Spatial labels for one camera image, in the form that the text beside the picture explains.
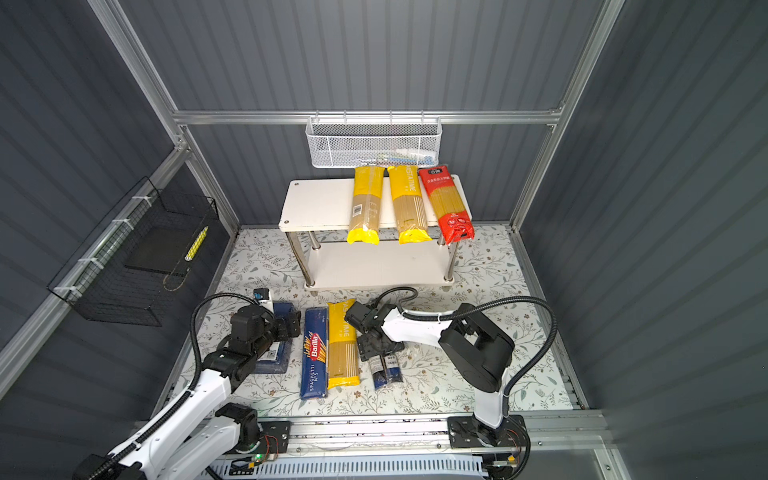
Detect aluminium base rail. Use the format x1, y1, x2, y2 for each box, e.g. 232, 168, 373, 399
122, 410, 610, 463

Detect dark blue pasta box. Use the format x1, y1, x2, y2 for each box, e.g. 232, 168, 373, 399
254, 301, 299, 375

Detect pens in white basket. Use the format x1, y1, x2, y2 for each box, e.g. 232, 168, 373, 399
353, 148, 438, 168

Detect yellow spaghetti bag label up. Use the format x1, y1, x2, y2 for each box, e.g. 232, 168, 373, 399
347, 166, 384, 245

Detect black wire basket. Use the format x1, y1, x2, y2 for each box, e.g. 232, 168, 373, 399
48, 182, 220, 327

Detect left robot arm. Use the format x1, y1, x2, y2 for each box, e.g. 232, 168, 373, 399
72, 289, 301, 479

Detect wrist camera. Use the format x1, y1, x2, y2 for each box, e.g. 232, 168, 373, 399
253, 287, 274, 312
344, 301, 376, 334

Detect white two-tier shelf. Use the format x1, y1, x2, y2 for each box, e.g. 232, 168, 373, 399
279, 179, 459, 291

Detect blue Barilla spaghetti box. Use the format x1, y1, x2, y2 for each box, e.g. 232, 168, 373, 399
300, 307, 329, 400

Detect yellow marker pen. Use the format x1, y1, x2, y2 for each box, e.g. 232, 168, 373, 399
184, 226, 209, 262

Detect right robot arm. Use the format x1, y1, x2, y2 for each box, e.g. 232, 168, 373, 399
345, 287, 558, 447

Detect white wire mesh basket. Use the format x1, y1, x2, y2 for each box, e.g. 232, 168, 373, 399
305, 118, 443, 169

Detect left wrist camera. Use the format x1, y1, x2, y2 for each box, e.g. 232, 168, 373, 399
253, 287, 274, 312

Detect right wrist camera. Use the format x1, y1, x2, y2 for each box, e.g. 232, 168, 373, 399
344, 301, 376, 334

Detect yellow Pastatime spaghetti bag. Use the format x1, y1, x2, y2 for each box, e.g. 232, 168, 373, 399
327, 299, 360, 390

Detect red spaghetti bag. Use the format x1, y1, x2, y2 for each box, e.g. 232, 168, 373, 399
418, 165, 475, 244

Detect clear blue spaghetti bag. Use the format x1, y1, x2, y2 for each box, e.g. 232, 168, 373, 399
364, 352, 403, 391

